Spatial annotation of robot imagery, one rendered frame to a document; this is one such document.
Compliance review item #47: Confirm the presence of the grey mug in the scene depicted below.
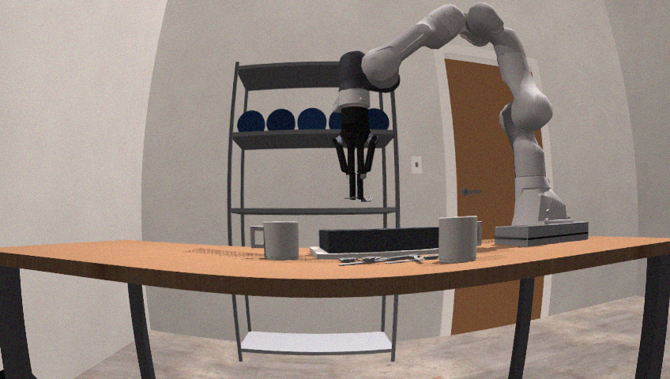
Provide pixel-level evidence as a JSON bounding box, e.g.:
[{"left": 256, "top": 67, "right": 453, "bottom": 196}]
[
  {"left": 250, "top": 222, "right": 299, "bottom": 261},
  {"left": 439, "top": 216, "right": 482, "bottom": 263}
]

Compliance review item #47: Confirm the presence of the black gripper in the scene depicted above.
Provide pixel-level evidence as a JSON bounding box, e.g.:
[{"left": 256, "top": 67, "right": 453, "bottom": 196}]
[{"left": 332, "top": 107, "right": 379, "bottom": 200}]

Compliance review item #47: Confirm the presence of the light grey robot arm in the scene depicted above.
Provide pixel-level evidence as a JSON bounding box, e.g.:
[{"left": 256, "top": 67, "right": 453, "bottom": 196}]
[{"left": 333, "top": 2, "right": 573, "bottom": 226}]

